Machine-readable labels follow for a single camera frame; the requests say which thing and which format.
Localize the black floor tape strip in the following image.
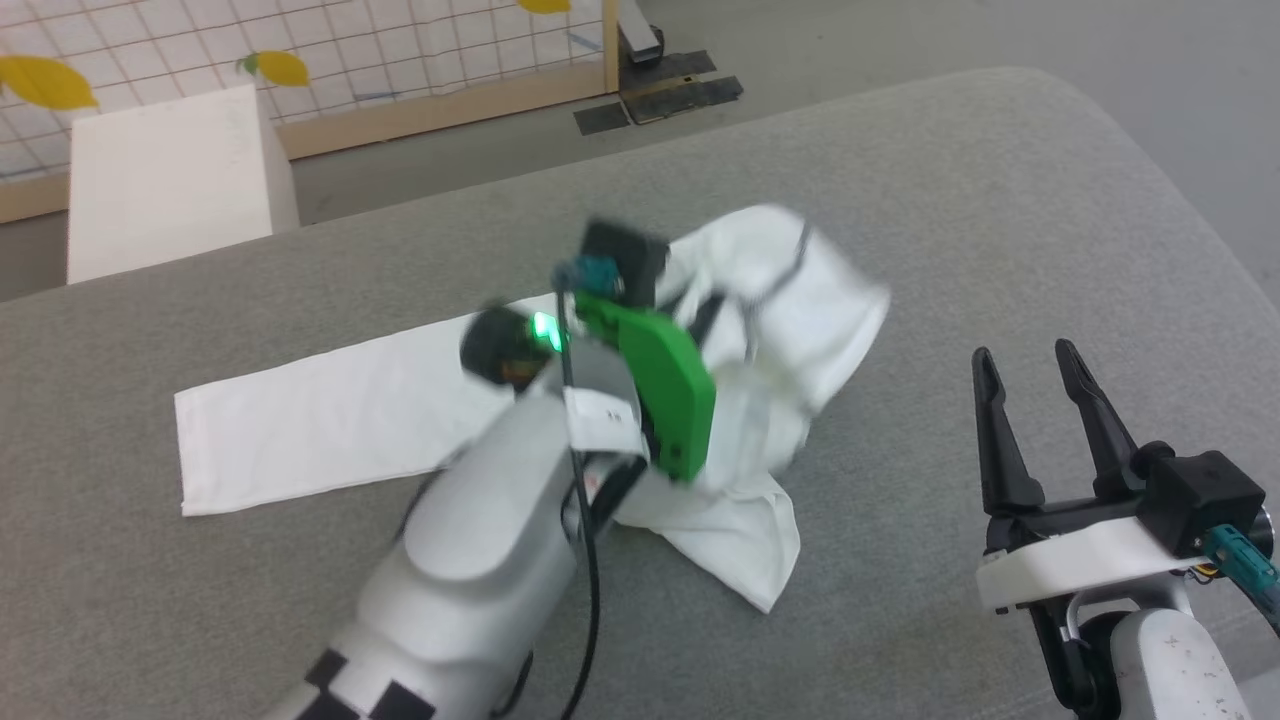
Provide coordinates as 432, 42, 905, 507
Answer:
628, 49, 718, 89

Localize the wooden framed grid fence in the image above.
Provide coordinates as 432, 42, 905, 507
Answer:
0, 0, 623, 225

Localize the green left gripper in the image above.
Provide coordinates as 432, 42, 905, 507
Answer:
573, 290, 730, 483

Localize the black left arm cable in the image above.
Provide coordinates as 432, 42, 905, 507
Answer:
553, 258, 621, 720

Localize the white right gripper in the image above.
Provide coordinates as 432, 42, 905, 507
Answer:
971, 339, 1202, 614

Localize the long black floor tape patch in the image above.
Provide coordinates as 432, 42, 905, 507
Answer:
622, 76, 745, 126

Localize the small black floor tape patch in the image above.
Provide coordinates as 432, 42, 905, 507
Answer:
574, 102, 633, 137

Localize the large yellow leaf decoration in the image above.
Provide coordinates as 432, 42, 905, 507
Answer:
0, 54, 100, 112

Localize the white garment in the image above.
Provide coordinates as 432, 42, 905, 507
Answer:
174, 204, 893, 615

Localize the grey metal floor bracket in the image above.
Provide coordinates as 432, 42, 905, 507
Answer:
617, 20, 665, 68

